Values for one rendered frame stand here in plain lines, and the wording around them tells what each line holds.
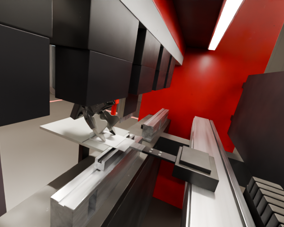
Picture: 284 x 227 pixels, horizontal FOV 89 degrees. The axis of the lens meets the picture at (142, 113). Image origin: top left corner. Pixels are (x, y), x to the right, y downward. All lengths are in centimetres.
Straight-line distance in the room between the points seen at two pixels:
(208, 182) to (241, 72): 100
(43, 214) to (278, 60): 417
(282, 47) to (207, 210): 399
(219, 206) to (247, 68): 106
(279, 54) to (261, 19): 284
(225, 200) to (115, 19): 44
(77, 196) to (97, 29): 31
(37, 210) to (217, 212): 42
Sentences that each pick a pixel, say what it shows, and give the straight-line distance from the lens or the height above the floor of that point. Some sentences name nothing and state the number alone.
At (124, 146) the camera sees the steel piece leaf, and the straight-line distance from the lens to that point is 48.
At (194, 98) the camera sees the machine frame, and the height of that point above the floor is 110.
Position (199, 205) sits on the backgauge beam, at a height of 98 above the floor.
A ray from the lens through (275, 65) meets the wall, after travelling 415.
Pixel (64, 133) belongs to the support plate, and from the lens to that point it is 55.
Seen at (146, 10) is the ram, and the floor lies 137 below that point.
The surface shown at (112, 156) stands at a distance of 44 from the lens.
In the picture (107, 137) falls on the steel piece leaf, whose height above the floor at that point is 100.
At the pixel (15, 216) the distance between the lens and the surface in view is 50.
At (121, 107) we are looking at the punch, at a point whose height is 113.
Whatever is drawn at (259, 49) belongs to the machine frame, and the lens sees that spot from 134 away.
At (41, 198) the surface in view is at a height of 88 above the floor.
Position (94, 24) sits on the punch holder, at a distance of 23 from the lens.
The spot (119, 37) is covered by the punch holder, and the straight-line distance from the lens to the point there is 29.
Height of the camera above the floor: 124
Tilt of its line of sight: 16 degrees down
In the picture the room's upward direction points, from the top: 10 degrees clockwise
